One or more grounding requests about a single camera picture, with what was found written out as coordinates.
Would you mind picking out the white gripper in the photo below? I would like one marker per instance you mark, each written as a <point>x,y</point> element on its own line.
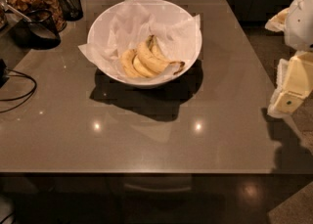
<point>300,22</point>

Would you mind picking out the yellow banana bunch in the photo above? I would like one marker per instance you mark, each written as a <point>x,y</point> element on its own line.
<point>147,60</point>

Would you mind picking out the white bowl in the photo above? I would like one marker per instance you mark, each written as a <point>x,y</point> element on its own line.
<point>143,81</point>

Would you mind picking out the black mesh cup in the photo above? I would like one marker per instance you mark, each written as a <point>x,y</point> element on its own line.
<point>40,33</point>

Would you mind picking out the metal spoon handle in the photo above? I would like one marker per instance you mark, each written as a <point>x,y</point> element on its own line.
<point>6,7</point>

